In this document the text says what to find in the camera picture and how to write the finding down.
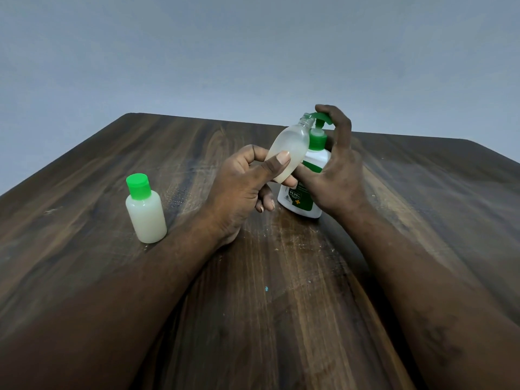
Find person's right hand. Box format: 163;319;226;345
293;104;369;220

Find person's left hand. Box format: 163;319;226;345
200;144;299;246

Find white hand sanitizer pump bottle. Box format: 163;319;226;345
277;112;335;219

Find small clear bottle white cap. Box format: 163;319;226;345
264;113;316;185

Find small clear bottle green-capped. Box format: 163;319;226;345
125;190;168;245

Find green bottle cap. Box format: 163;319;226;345
126;173;152;200

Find person's left forearm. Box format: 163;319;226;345
0;217;226;390

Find person's right forearm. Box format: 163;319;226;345
345;198;520;390

